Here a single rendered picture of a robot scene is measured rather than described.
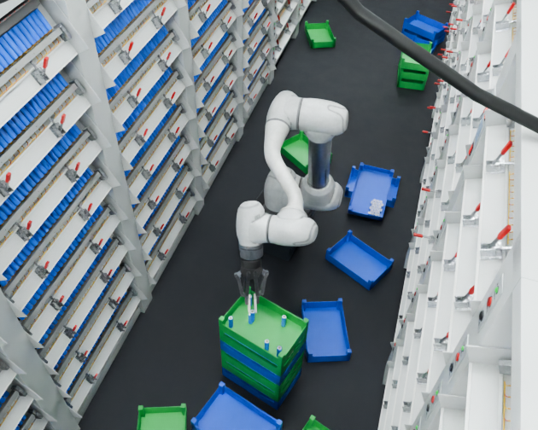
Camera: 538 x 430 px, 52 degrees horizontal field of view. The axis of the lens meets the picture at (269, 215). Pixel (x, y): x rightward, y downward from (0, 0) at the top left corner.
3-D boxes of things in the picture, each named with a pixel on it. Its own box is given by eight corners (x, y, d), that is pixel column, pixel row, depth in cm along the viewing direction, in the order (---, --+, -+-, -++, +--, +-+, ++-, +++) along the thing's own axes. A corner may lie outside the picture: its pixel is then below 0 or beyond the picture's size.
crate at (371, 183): (381, 221, 320) (383, 217, 313) (347, 212, 324) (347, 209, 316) (393, 174, 327) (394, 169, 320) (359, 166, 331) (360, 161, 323)
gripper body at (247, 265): (260, 251, 208) (261, 272, 211) (238, 252, 207) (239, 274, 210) (264, 259, 201) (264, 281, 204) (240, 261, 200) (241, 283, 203)
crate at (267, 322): (219, 329, 223) (218, 318, 217) (247, 295, 235) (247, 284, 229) (281, 368, 213) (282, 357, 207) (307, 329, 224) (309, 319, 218)
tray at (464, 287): (447, 376, 120) (439, 339, 111) (466, 190, 159) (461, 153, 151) (552, 386, 111) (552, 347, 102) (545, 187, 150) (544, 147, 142)
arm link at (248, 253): (236, 237, 205) (237, 252, 207) (239, 247, 197) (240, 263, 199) (261, 236, 206) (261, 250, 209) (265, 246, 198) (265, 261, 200)
